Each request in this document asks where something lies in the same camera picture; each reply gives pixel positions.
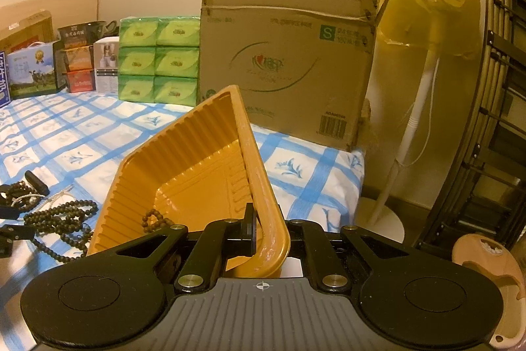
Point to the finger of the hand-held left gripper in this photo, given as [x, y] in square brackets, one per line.
[7, 212]
[16, 234]

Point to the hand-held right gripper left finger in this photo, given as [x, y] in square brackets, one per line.
[248, 231]

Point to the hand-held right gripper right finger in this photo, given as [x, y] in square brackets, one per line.
[304, 236]

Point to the black cylinder case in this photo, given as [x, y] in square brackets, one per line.
[36, 182]

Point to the orange plastic tray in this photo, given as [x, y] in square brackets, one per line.
[197, 153]

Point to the blue white carton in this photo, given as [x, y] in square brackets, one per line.
[3, 83]

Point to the blue checked bed sheet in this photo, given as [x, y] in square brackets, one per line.
[123, 129]

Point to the milk carton with cow print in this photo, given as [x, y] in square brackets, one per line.
[33, 71]

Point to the red noodle box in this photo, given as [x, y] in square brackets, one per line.
[80, 81]

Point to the white standing fan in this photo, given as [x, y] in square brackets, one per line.
[415, 116]

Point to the large cardboard box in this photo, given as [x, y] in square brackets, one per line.
[287, 67]

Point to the orange noodle box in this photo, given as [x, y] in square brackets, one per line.
[78, 58]

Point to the white product box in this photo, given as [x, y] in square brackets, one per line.
[106, 67]

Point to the pink plastic stool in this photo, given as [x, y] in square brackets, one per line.
[485, 264]

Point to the brown cardboard gift box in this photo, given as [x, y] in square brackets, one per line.
[28, 28]

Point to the dark noodle bowl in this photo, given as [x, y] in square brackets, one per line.
[78, 33]

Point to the stack of green tissue packs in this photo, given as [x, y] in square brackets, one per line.
[158, 59]

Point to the flat cardboard sheet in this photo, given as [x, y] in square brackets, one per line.
[78, 7]

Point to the folded metal rack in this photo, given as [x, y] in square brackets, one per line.
[493, 88]

